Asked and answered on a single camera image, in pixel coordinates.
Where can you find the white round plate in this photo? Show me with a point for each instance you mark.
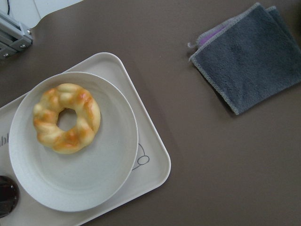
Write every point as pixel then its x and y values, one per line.
pixel 89 177

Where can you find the tea bottle on tray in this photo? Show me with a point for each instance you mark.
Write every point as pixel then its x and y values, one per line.
pixel 9 195

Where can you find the grey folded cloth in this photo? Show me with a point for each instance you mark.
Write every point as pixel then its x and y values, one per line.
pixel 249 57

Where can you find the glazed twisted donut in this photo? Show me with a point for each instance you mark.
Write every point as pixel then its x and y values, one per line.
pixel 66 118

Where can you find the metal clamp bracket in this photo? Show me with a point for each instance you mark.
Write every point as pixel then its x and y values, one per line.
pixel 14 36

